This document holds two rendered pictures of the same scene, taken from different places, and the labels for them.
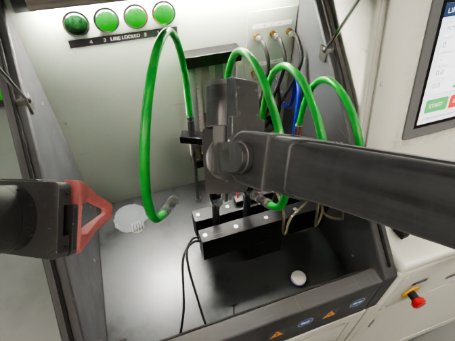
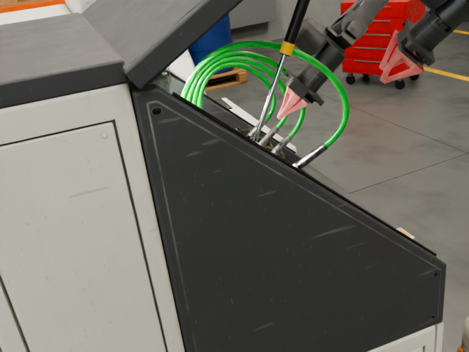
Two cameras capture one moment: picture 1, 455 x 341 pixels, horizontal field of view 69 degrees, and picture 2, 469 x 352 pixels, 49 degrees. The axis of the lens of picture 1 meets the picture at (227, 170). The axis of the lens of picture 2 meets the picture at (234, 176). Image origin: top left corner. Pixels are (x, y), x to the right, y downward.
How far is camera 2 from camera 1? 1.28 m
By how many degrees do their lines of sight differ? 71
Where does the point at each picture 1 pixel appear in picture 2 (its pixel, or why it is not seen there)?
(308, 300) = (327, 181)
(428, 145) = not seen: hidden behind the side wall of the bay
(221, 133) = (328, 40)
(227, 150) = (351, 28)
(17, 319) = not seen: outside the picture
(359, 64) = (188, 68)
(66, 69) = not seen: hidden behind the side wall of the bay
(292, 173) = (368, 12)
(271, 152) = (357, 15)
